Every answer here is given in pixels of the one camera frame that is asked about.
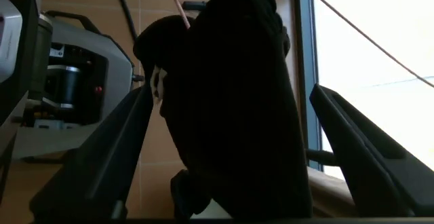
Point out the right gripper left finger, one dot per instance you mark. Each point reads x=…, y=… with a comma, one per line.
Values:
x=95, y=169

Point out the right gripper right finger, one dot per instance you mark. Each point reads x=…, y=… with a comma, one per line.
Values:
x=379, y=169

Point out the black shorts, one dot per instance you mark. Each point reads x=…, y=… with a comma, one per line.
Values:
x=237, y=98

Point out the pink clothes hanger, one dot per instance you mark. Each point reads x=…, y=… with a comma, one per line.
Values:
x=177, y=4

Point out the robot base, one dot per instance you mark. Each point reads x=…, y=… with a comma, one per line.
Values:
x=68, y=81

